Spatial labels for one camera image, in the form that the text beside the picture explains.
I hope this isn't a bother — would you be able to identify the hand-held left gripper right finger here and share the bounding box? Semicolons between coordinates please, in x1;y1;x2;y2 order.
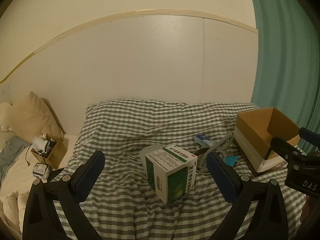
206;151;288;240

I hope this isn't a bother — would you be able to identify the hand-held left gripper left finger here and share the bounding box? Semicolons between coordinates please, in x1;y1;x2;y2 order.
23;150;105;240

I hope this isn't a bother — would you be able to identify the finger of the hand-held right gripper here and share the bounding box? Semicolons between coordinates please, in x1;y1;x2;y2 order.
299;127;320;153
271;137;304;159

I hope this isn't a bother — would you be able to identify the large cardboard box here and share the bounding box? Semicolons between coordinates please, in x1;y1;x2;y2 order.
234;107;302;177

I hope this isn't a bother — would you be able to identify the blue and white tissue packet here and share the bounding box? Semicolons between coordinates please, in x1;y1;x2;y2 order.
195;134;214;147

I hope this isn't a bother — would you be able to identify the green and white medicine box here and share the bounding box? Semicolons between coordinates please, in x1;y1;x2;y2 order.
145;144;198;204

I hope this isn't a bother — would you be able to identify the translucent round plastic container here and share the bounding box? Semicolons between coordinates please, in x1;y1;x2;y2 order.
140;145;168;170

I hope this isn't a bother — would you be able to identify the small cardboard box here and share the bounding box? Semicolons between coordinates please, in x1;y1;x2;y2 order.
30;134;68;169

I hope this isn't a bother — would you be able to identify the small white packet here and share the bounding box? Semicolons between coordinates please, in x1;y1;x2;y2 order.
33;163;51;181

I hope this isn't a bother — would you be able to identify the white crumpled bag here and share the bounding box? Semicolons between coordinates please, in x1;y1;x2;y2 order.
32;135;50;153

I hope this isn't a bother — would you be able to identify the grey checked duvet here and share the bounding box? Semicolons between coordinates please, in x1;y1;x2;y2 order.
47;99;308;240

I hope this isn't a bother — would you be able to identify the white bed sheet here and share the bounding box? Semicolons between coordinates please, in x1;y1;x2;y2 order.
0;134;78;233

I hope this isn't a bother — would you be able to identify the green curtain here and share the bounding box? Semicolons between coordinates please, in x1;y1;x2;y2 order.
246;0;320;156

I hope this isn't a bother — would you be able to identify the beige pillow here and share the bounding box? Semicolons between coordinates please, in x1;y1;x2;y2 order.
11;91;66;143

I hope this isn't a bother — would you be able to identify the light blue cloth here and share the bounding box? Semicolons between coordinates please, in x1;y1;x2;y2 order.
0;137;32;188

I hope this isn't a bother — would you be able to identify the white plush cushion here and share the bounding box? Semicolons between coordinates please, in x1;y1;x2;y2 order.
0;102;16;133

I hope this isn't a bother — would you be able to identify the thin dark cable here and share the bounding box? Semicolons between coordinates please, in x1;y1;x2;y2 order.
24;144;32;166

